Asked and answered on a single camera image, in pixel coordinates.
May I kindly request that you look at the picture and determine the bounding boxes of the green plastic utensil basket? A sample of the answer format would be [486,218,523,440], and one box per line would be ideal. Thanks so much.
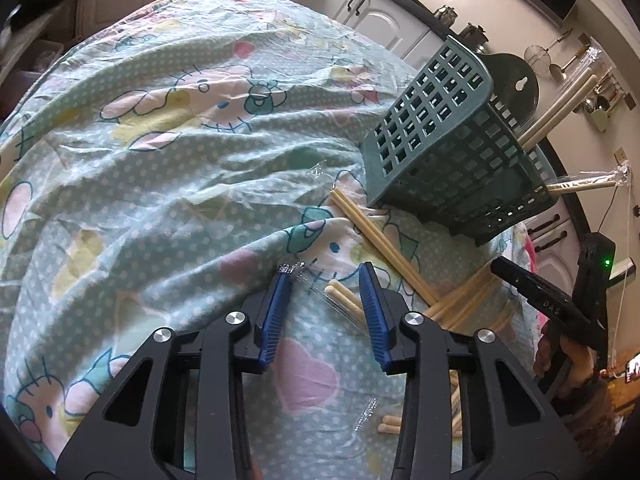
[359,35,558,247]

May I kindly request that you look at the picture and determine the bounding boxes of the cartoon printed teal tablecloth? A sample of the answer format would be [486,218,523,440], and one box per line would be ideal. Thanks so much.
[0,0,538,478]

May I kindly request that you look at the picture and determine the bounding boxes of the bunch of hanging steel utensils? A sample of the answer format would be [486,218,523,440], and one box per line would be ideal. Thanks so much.
[575,57,628,116]

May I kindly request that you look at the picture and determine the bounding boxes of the person's right hand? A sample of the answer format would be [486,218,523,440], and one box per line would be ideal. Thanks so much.
[531,332,602,397]

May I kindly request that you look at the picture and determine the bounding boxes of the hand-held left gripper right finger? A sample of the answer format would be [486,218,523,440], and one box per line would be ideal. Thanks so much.
[358,261,587,480]

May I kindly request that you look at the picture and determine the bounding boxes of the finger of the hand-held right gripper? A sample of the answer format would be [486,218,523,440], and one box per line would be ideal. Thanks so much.
[490,256,533,293]

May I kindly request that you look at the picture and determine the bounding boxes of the steel wire skimmer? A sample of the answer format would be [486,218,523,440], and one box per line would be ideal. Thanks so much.
[523,28,574,65]

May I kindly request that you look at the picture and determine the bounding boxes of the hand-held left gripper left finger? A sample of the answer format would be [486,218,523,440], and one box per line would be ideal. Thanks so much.
[55,267,294,480]

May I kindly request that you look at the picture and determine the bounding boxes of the metal kettle pots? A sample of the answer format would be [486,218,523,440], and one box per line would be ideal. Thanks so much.
[457,22,489,54]

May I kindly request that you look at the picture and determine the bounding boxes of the white upper kitchen cabinets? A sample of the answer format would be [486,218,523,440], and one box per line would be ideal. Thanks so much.
[575,0,640,63]

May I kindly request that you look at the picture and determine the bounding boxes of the beige chopstick pair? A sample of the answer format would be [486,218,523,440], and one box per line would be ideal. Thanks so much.
[426,264,495,323]
[519,74,600,147]
[446,280,504,334]
[546,172,629,196]
[281,261,366,328]
[448,369,464,442]
[328,188,437,307]
[351,396,408,435]

